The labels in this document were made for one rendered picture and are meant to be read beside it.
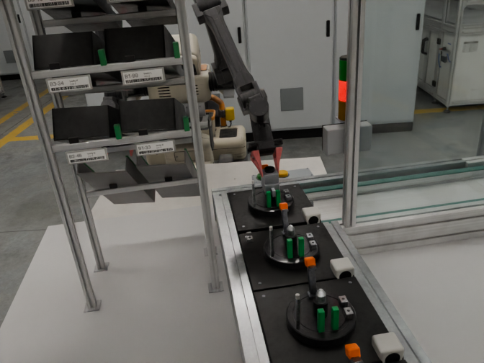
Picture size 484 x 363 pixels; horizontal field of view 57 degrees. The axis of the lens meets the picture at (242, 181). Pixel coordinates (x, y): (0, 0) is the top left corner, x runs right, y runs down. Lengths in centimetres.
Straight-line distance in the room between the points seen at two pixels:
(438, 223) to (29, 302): 116
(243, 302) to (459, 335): 49
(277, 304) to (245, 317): 8
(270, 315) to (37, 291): 70
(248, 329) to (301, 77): 358
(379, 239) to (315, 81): 318
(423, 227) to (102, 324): 91
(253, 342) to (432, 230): 68
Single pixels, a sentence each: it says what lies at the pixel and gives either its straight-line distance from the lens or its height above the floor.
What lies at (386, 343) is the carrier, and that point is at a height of 99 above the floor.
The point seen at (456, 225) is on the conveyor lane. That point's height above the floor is 92.
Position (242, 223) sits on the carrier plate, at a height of 97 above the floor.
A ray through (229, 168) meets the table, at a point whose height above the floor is 86.
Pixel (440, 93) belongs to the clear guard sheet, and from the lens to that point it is 124.
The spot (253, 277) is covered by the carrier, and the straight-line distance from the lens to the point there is 108.
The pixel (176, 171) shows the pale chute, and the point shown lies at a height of 115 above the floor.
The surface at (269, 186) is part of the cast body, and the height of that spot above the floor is 105.
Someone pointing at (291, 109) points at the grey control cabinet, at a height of 32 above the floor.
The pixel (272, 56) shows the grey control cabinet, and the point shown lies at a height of 84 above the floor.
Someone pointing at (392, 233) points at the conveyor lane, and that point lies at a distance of 134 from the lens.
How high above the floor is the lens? 164
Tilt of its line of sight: 26 degrees down
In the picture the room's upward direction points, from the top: 5 degrees counter-clockwise
